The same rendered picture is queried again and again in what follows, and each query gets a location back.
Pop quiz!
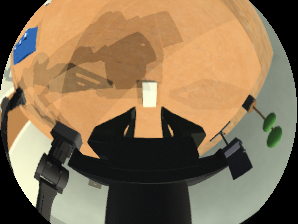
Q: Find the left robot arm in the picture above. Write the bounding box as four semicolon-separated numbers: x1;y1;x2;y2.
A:
0;89;25;174

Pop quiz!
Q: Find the blue rack of bins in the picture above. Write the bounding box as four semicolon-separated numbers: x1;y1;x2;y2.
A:
13;27;38;65

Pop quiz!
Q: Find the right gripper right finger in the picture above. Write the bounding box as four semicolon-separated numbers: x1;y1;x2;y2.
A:
161;107;206;149

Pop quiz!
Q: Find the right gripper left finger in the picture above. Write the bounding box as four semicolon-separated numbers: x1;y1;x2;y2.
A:
91;106;136;138

